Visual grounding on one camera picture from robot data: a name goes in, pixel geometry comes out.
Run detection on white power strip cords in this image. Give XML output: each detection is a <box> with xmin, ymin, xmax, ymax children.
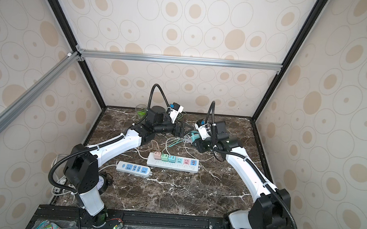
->
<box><xmin>49</xmin><ymin>141</ymin><xmax>149</xmax><ymax>203</ymax></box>

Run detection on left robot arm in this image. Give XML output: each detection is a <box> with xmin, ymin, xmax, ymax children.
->
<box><xmin>48</xmin><ymin>102</ymin><xmax>186</xmax><ymax>217</ymax></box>

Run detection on teal charger plug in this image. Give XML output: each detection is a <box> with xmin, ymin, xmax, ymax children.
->
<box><xmin>189</xmin><ymin>132</ymin><xmax>201</xmax><ymax>143</ymax></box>
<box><xmin>168</xmin><ymin>155</ymin><xmax>176</xmax><ymax>163</ymax></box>

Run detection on teal multi-head cable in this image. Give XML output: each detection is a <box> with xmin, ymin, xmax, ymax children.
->
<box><xmin>166</xmin><ymin>127</ymin><xmax>202</xmax><ymax>152</ymax></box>

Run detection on glass cup with green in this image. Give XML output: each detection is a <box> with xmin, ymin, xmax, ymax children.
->
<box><xmin>135</xmin><ymin>104</ymin><xmax>147</xmax><ymax>119</ymax></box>

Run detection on multicolour white power strip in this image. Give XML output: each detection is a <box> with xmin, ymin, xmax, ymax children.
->
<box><xmin>147</xmin><ymin>152</ymin><xmax>200</xmax><ymax>173</ymax></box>

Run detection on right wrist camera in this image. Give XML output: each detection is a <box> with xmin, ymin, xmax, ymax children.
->
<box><xmin>194</xmin><ymin>122</ymin><xmax>212</xmax><ymax>140</ymax></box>

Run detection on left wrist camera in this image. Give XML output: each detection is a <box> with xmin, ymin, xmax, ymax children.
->
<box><xmin>168</xmin><ymin>103</ymin><xmax>184</xmax><ymax>123</ymax></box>

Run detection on green charger plug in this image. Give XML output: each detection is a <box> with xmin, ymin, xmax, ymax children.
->
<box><xmin>161</xmin><ymin>153</ymin><xmax>169</xmax><ymax>162</ymax></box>

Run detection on green snack bag left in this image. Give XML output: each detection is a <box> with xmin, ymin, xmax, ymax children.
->
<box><xmin>33</xmin><ymin>220</ymin><xmax>62</xmax><ymax>229</ymax></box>

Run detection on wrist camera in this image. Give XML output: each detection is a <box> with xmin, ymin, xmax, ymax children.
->
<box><xmin>168</xmin><ymin>103</ymin><xmax>184</xmax><ymax>123</ymax></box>
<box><xmin>194</xmin><ymin>122</ymin><xmax>212</xmax><ymax>140</ymax></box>

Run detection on pink charger plug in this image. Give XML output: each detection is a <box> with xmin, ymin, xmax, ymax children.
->
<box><xmin>153</xmin><ymin>151</ymin><xmax>162</xmax><ymax>160</ymax></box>

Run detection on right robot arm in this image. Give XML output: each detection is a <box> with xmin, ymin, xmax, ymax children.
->
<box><xmin>193</xmin><ymin>102</ymin><xmax>298</xmax><ymax>229</ymax></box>

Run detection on blue white power strip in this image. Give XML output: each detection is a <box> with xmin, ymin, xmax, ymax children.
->
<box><xmin>116</xmin><ymin>161</ymin><xmax>152</xmax><ymax>178</ymax></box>

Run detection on black alarm clock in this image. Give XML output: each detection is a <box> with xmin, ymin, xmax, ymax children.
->
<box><xmin>97</xmin><ymin>173</ymin><xmax>114</xmax><ymax>195</ymax></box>

